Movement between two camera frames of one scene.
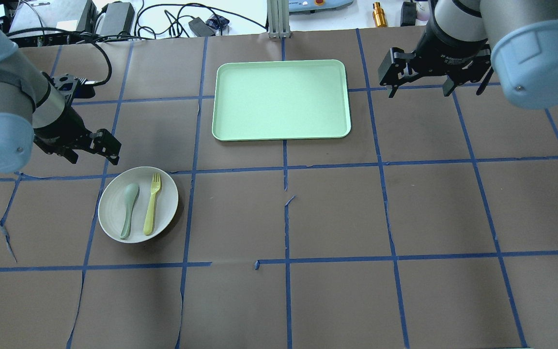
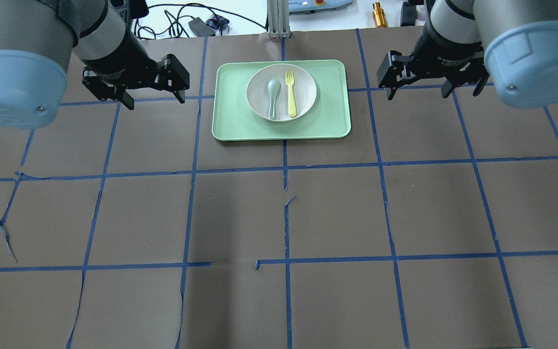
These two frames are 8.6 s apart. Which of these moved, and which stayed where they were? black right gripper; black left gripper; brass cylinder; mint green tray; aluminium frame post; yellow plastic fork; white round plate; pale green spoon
Moved: black left gripper; pale green spoon; yellow plastic fork; white round plate
Stayed: aluminium frame post; black right gripper; brass cylinder; mint green tray
